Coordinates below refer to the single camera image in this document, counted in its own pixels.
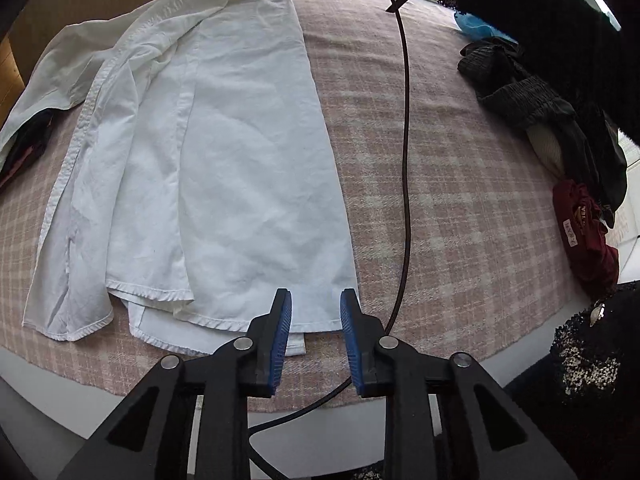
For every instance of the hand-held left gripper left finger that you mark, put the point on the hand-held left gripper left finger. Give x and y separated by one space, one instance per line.
279 340

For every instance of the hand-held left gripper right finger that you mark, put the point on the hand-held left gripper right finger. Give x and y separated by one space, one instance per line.
352 340

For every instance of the white button shirt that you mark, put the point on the white button shirt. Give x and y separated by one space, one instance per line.
225 160

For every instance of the blue cloth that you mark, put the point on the blue cloth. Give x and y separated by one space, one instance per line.
475 25

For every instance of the dark knitted garment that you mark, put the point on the dark knitted garment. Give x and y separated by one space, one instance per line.
515 95

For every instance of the pink plaid blanket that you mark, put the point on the pink plaid blanket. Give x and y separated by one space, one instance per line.
450 185

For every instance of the beige garment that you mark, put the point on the beige garment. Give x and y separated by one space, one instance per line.
545 150

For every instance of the person's black tweed top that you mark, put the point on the person's black tweed top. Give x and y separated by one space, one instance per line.
600 360

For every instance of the maroon garment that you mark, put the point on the maroon garment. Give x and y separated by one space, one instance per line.
590 250

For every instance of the dark grey garment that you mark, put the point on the dark grey garment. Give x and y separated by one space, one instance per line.
595 160

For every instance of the pine plank panel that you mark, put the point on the pine plank panel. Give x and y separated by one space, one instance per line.
10 70

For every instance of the folded black t-shirt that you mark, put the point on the folded black t-shirt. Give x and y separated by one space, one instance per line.
32 132

